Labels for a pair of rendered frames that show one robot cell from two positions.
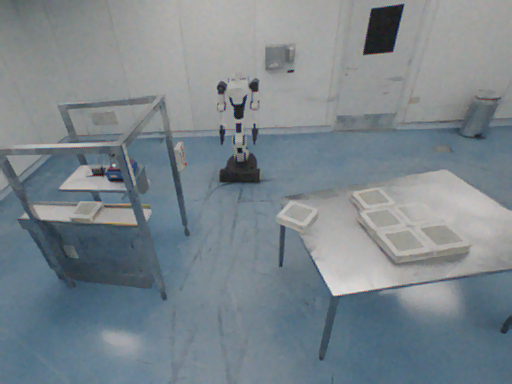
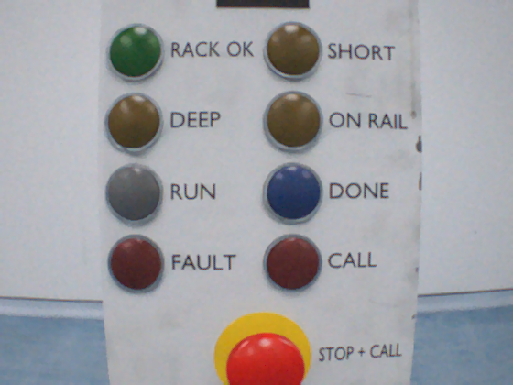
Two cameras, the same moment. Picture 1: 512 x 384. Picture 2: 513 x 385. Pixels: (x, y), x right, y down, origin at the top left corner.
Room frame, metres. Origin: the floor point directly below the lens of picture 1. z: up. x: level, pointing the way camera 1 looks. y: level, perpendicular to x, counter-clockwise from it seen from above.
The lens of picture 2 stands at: (2.85, -0.44, 1.09)
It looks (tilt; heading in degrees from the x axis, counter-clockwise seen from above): 5 degrees down; 65
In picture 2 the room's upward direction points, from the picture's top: straight up
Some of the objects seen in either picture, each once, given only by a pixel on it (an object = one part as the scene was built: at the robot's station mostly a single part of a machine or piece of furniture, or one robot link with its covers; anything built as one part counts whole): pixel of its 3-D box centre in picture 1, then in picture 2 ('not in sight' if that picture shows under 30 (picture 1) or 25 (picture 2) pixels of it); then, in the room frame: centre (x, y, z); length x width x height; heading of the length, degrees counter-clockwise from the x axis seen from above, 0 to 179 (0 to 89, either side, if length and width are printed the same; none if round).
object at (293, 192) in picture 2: not in sight; (293, 192); (3.02, -0.12, 1.06); 0.03 x 0.01 x 0.03; 159
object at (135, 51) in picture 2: not in sight; (135, 51); (2.95, -0.09, 1.13); 0.03 x 0.01 x 0.03; 159
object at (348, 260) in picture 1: (398, 223); not in sight; (1.68, -1.60, 0.85); 1.50 x 1.10 x 0.04; 88
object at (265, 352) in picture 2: not in sight; (263, 361); (3.00, -0.12, 0.97); 0.04 x 0.04 x 0.04; 69
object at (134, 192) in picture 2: not in sight; (133, 193); (2.95, -0.09, 1.06); 0.03 x 0.01 x 0.03; 159
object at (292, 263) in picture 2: not in sight; (293, 263); (3.02, -0.12, 1.02); 0.03 x 0.01 x 0.03; 159
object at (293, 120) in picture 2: not in sight; (293, 120); (3.02, -0.12, 1.09); 0.03 x 0.01 x 0.03; 159
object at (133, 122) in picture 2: not in sight; (133, 121); (2.95, -0.09, 1.09); 0.03 x 0.01 x 0.03; 159
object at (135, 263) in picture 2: not in sight; (136, 264); (2.95, -0.09, 1.02); 0.03 x 0.01 x 0.03; 159
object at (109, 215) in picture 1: (82, 216); not in sight; (2.51, 0.95, 0.89); 1.35 x 0.25 x 0.05; 69
